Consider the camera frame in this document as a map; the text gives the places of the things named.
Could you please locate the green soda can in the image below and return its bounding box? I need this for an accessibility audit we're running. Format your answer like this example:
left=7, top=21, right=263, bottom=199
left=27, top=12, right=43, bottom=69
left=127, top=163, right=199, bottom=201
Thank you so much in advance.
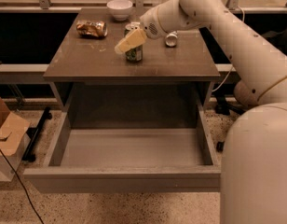
left=124, top=23, right=143, bottom=63

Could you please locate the crushed orange can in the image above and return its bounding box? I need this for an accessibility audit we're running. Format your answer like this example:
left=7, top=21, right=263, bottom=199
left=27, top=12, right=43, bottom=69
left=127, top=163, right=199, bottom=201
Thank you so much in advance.
left=76, top=20, right=108, bottom=38

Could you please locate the black floor cable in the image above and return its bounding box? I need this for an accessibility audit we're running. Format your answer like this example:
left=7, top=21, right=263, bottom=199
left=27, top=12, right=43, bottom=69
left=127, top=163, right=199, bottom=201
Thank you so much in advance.
left=0, top=138, right=47, bottom=224

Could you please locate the black metal stand foot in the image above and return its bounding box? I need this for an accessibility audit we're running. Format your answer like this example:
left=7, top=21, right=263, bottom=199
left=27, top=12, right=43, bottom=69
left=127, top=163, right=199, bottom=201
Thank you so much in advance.
left=22, top=106, right=52, bottom=162

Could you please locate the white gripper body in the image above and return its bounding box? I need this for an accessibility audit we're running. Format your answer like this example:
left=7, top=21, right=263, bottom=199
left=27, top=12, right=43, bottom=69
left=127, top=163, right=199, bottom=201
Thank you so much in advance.
left=140, top=0, right=194, bottom=39

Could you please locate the open top drawer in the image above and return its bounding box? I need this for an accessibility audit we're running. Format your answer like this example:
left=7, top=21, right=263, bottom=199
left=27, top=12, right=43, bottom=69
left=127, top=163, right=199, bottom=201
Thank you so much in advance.
left=22, top=87, right=222, bottom=194

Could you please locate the cardboard box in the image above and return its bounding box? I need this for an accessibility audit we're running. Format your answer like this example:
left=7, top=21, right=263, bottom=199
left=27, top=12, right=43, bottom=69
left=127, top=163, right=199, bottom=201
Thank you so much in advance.
left=0, top=97, right=30, bottom=182

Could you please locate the white ceramic bowl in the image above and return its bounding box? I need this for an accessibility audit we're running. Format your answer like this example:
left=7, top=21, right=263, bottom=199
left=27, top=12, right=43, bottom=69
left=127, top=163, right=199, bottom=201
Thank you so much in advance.
left=107, top=0, right=133, bottom=21

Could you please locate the silver can lying down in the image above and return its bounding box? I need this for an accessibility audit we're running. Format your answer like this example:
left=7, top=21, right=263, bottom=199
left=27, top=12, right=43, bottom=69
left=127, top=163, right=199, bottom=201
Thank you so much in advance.
left=165, top=31, right=178, bottom=48

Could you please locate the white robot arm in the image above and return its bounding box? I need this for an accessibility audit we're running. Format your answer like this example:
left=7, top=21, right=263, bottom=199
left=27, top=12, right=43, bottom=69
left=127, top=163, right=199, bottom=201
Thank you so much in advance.
left=115, top=0, right=287, bottom=224

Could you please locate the white hanging cable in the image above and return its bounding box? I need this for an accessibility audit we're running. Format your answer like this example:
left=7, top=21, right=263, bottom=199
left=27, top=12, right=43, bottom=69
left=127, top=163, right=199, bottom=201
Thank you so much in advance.
left=211, top=7, right=246, bottom=93

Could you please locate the brown cabinet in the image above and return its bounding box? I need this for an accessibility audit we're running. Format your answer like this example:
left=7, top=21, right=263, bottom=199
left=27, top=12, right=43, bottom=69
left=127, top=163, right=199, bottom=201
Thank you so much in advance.
left=44, top=8, right=219, bottom=129

